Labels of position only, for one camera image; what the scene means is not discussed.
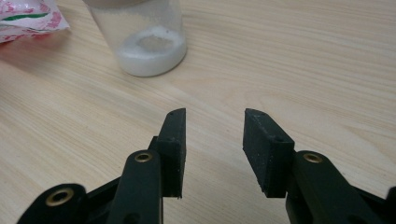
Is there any clear jar with white powder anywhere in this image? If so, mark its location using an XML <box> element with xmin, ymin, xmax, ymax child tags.
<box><xmin>83</xmin><ymin>0</ymin><xmax>189</xmax><ymax>77</ymax></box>

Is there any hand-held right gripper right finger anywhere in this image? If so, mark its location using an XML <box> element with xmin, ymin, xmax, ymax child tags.
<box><xmin>242</xmin><ymin>107</ymin><xmax>384</xmax><ymax>224</ymax></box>

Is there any pink and white packet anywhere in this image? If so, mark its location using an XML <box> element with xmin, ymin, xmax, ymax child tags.
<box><xmin>0</xmin><ymin>0</ymin><xmax>71</xmax><ymax>44</ymax></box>

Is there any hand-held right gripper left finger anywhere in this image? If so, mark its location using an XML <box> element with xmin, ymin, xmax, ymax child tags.
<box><xmin>106</xmin><ymin>107</ymin><xmax>187</xmax><ymax>224</ymax></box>

